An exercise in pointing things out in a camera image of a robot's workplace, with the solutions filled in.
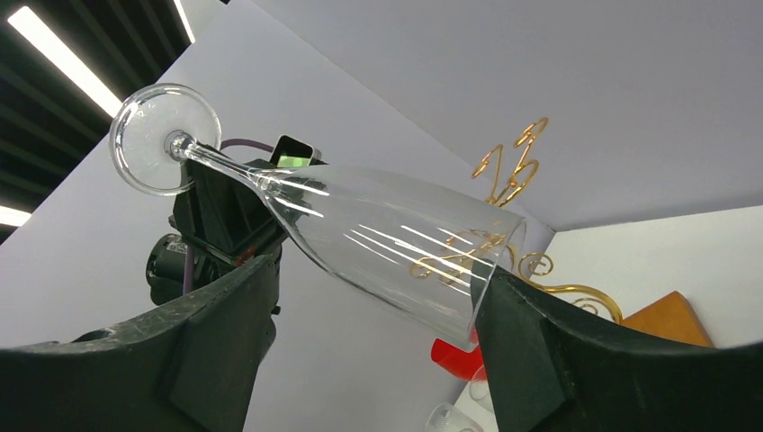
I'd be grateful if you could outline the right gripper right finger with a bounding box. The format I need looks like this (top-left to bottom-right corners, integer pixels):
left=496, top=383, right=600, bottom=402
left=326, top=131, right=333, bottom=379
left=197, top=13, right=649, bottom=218
left=475, top=268, right=762, bottom=431

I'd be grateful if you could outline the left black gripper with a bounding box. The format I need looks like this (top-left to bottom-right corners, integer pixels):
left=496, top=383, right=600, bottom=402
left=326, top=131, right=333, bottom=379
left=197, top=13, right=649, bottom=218
left=168, top=156, right=329, bottom=269

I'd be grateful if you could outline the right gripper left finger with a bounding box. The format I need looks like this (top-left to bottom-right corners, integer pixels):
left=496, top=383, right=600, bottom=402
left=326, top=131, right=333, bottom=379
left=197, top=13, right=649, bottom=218
left=1, top=253, right=281, bottom=431

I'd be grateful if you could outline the clear glass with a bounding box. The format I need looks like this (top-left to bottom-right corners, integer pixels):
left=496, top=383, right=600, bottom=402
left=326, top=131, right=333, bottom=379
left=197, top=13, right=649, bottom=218
left=468, top=365, right=495, bottom=414
left=424, top=402, right=484, bottom=432
left=109, top=84, right=526, bottom=351

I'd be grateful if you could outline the red plastic wine glass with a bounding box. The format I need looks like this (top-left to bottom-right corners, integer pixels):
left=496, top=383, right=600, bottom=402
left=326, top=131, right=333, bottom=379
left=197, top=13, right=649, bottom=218
left=430, top=338, right=487, bottom=381

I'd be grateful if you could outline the gold wire glass rack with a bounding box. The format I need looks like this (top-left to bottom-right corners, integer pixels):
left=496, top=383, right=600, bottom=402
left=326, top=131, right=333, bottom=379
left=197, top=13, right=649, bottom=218
left=408, top=116, right=715, bottom=349

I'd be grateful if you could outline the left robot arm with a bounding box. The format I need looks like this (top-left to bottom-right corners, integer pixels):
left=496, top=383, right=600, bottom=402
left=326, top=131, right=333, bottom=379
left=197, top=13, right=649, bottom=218
left=146, top=162, right=287, bottom=306

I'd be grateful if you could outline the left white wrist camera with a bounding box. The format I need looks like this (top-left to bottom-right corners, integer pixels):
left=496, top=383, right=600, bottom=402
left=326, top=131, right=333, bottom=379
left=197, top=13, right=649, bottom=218
left=270, top=135, right=320, bottom=168

